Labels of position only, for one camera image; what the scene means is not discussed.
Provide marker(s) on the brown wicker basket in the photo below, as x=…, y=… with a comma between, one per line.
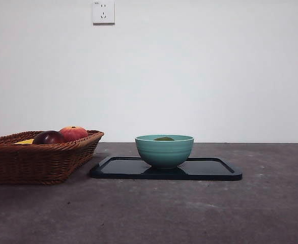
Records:
x=32, y=162

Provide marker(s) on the green avocado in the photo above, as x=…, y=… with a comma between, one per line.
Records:
x=164, y=138

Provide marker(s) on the white wall socket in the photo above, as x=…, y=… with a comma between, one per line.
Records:
x=103, y=12

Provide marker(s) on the teal ribbed bowl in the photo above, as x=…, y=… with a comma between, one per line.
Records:
x=164, y=155

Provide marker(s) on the black rectangular tray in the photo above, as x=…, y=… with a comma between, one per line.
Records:
x=210, y=170

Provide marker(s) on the dark purple plum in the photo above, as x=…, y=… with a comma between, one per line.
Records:
x=48, y=137

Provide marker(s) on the yellow fruit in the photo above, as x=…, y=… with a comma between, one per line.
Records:
x=24, y=141

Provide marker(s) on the red apple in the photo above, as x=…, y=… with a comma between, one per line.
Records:
x=75, y=133

